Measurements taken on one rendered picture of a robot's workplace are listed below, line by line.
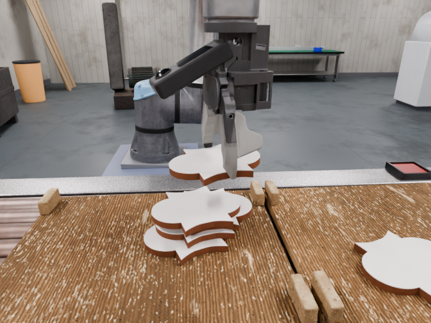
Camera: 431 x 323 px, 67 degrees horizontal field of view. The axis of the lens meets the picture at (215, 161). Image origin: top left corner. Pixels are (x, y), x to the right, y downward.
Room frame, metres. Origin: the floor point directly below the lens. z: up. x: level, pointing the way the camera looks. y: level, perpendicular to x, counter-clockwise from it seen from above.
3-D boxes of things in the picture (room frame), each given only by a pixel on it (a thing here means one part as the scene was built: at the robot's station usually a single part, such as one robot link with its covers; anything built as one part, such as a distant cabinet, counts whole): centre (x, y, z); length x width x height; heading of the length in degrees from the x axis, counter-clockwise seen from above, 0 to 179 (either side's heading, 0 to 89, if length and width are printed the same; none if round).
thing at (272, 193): (0.57, -0.11, 0.95); 0.06 x 0.02 x 0.03; 5
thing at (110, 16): (5.82, 1.37, 0.82); 1.01 x 0.97 x 1.64; 97
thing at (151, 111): (0.96, 0.17, 1.05); 0.13 x 0.12 x 0.14; 96
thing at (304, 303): (0.30, -0.10, 0.95); 0.06 x 0.02 x 0.03; 5
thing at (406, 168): (0.73, -0.47, 0.92); 0.06 x 0.06 x 0.01; 4
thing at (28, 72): (6.04, 3.37, 0.36); 0.45 x 0.45 x 0.71
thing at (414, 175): (0.73, -0.47, 0.92); 0.08 x 0.08 x 0.02; 4
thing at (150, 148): (0.95, 0.19, 0.93); 0.15 x 0.15 x 0.10
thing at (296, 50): (8.57, -1.92, 0.42); 2.35 x 0.93 x 0.85; 94
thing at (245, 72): (0.48, -0.03, 1.19); 0.09 x 0.08 x 0.12; 108
